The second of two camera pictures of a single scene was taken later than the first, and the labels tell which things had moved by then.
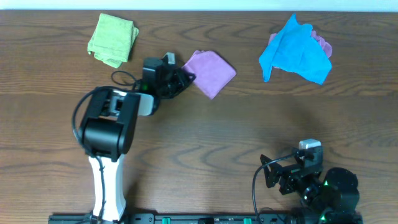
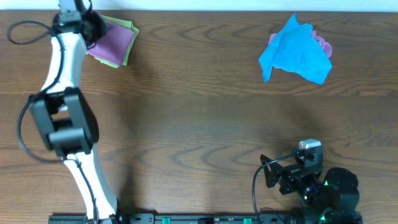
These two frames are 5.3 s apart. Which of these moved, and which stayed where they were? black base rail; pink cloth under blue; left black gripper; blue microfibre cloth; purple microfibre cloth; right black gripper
Moved: purple microfibre cloth; left black gripper
Stayed: pink cloth under blue; right black gripper; blue microfibre cloth; black base rail
